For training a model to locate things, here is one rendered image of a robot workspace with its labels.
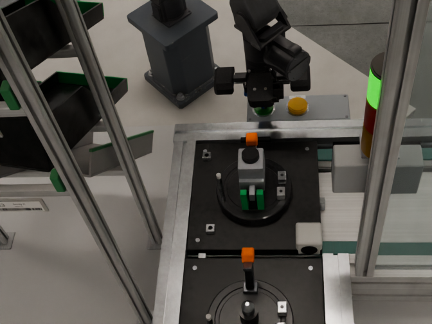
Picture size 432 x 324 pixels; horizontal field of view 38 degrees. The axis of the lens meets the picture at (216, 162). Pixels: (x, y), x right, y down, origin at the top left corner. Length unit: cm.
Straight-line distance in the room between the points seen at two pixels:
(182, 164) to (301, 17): 180
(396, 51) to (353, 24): 225
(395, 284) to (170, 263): 39
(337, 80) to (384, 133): 74
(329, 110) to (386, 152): 50
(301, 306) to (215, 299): 14
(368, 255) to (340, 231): 15
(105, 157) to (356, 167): 40
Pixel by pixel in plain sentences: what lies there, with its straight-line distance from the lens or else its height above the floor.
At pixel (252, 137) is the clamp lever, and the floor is 108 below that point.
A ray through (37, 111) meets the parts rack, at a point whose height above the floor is 147.
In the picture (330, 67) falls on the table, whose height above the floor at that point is 86.
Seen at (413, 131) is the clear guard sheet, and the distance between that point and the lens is 80.
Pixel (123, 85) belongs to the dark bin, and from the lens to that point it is 106.
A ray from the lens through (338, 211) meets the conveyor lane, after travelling 122.
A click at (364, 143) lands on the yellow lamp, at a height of 128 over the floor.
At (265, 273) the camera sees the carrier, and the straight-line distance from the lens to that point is 109.
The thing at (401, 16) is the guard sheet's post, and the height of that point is 153.
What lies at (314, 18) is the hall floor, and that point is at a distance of 295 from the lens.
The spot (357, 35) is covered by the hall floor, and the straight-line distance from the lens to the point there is 288.
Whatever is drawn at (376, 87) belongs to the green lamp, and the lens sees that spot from 76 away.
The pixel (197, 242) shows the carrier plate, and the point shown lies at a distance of 113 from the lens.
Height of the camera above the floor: 195
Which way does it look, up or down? 53 degrees down
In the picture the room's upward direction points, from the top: 11 degrees counter-clockwise
